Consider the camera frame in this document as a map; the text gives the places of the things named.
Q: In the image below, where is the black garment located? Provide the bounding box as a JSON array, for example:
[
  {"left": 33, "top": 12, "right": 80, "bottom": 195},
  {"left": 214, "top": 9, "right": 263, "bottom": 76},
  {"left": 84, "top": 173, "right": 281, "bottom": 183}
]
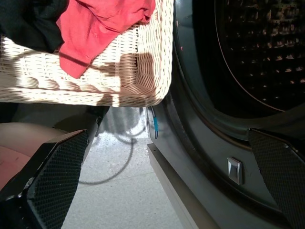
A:
[{"left": 0, "top": 0, "right": 70, "bottom": 53}]

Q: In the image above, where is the pale woven basket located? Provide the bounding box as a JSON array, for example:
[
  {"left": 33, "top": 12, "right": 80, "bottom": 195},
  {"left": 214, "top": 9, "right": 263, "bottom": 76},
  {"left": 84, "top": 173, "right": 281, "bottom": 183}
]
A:
[{"left": 0, "top": 0, "right": 174, "bottom": 108}]

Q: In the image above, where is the thin floor cable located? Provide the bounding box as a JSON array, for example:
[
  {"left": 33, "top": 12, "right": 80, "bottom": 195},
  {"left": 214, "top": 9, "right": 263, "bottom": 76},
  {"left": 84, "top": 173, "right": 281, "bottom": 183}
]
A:
[{"left": 78, "top": 124, "right": 146, "bottom": 186}]

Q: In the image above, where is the grey washing machine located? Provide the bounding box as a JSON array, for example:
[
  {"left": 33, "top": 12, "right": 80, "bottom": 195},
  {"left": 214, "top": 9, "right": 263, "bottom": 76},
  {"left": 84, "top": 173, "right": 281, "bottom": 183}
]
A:
[{"left": 147, "top": 0, "right": 305, "bottom": 229}]

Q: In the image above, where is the red garment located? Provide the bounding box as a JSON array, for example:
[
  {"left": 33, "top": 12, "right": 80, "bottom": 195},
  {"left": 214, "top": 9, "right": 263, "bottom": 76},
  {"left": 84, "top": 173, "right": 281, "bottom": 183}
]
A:
[{"left": 56, "top": 0, "right": 157, "bottom": 79}]

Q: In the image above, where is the black basket cart leg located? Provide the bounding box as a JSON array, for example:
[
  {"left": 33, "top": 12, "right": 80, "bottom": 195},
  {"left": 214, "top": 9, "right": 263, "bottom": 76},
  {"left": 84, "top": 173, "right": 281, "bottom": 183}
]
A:
[{"left": 54, "top": 104, "right": 111, "bottom": 146}]

